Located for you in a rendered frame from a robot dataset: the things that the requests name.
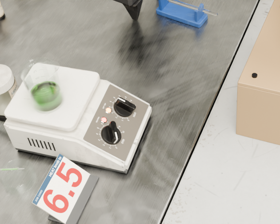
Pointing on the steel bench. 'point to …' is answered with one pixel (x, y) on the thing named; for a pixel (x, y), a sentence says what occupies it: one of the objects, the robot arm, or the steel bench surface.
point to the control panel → (126, 139)
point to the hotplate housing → (74, 138)
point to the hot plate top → (71, 99)
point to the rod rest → (182, 13)
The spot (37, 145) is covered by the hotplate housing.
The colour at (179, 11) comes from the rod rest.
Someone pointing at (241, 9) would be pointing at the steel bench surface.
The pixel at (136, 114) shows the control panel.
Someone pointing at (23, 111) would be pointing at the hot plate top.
